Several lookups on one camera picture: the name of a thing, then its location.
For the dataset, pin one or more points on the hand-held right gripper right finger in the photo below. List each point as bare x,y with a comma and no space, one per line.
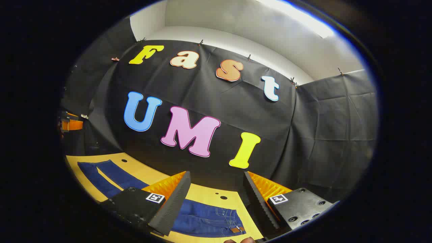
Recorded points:
258,202

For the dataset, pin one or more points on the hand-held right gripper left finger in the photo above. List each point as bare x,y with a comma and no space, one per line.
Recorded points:
168,209

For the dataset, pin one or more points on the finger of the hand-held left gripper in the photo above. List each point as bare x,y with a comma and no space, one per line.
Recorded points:
72,125

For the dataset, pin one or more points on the blue denim jeans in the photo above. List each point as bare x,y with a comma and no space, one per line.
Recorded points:
209,219

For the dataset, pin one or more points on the black backdrop cloth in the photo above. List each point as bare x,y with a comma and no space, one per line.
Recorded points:
219,98

